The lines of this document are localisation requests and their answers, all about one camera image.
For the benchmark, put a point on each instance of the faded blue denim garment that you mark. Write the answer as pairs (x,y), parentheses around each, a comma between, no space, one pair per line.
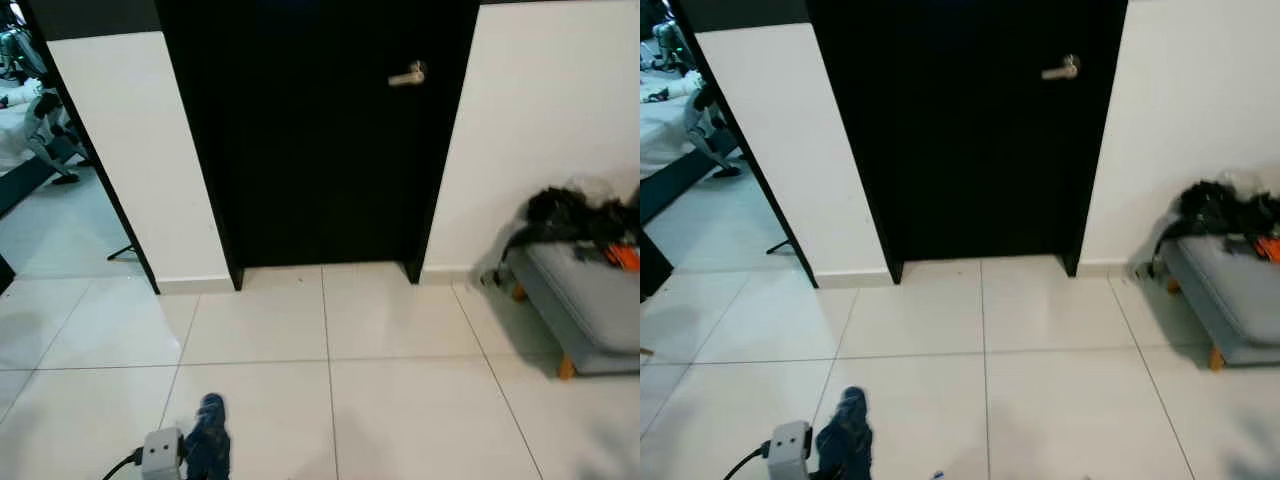
(848,435)
(208,440)

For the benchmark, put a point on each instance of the small orange item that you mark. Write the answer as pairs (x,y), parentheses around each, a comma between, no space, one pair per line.
(625,258)
(1270,247)

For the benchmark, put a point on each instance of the black bag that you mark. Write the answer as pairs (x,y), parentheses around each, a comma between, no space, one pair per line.
(1215,210)
(570,215)

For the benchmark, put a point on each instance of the grey upholstered ottoman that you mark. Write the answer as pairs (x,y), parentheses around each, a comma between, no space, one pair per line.
(1235,300)
(590,300)

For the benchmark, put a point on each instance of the black tripod stand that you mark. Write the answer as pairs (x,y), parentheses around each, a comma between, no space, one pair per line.
(780,246)
(122,251)

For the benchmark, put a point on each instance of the black room door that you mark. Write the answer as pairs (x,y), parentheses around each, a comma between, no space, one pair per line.
(960,150)
(300,150)

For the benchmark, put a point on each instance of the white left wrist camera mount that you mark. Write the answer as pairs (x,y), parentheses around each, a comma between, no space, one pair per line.
(162,452)
(790,445)

